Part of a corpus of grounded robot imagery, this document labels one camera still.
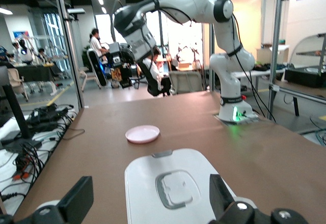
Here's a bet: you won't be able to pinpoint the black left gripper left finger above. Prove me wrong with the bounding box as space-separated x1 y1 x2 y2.
0 175 94 224

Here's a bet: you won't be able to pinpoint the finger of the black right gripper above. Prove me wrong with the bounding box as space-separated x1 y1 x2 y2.
121 67 133 89

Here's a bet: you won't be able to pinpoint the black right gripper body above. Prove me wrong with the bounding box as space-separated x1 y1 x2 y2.
108 42 138 69

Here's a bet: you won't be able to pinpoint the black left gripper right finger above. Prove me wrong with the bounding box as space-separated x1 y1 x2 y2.
208 174 315 224

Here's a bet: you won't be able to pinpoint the black office chair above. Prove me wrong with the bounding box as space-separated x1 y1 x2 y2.
139 61 167 98

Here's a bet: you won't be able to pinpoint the seated person white shirt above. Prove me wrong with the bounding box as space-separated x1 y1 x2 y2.
142 47 165 92

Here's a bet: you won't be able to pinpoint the standing person white shirt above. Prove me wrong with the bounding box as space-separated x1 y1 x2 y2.
89 28 109 60

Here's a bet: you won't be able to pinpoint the pink round plate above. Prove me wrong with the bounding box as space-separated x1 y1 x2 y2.
125 125 160 145

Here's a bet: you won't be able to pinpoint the beige office chair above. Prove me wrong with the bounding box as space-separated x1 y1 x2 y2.
168 70 205 96

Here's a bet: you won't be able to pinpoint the white lidded box grey clips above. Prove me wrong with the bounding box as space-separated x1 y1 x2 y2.
124 148 258 224

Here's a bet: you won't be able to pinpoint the table with black cloth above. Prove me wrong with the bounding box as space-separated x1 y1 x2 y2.
14 64 63 82

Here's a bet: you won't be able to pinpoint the white humanoid robot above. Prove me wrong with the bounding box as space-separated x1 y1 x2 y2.
12 37 34 64

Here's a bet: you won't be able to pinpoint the curved glass display case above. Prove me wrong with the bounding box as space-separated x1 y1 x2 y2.
284 33 326 89

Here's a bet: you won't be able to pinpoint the white frame chair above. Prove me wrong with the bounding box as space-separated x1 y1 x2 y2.
78 67 102 93

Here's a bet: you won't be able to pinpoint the aluminium frame post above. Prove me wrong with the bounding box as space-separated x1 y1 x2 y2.
52 0 85 109
207 0 216 92
267 0 285 120

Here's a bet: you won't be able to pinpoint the thin black looped cable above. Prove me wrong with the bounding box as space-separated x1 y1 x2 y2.
62 128 86 141

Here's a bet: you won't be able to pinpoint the tangled black cable bundle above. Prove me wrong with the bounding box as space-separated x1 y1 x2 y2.
0 103 77 202

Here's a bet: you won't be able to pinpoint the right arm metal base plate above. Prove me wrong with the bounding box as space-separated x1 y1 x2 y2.
212 111 260 126

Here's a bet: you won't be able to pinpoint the small blue wall sign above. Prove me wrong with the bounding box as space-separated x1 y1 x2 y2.
12 30 30 40

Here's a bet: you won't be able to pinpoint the dark camera stand post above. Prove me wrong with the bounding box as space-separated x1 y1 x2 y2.
0 65 43 154

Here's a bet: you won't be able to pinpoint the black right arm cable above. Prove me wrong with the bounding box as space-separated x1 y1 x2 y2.
139 0 278 123

